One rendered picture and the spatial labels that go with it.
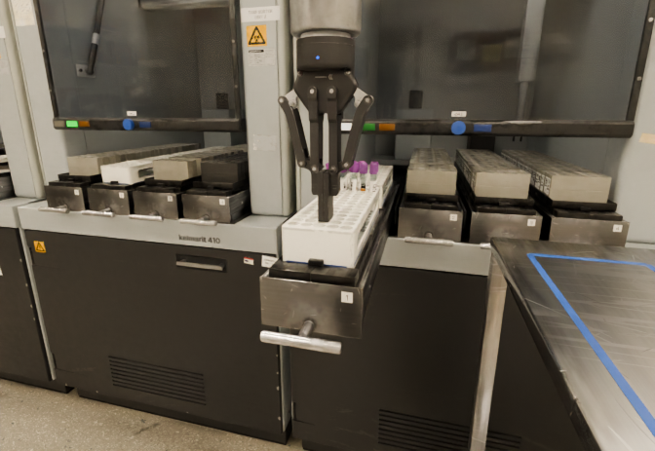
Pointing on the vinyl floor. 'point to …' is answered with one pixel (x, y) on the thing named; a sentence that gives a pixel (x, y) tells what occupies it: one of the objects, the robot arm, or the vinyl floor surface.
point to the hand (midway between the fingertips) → (326, 195)
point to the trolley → (578, 335)
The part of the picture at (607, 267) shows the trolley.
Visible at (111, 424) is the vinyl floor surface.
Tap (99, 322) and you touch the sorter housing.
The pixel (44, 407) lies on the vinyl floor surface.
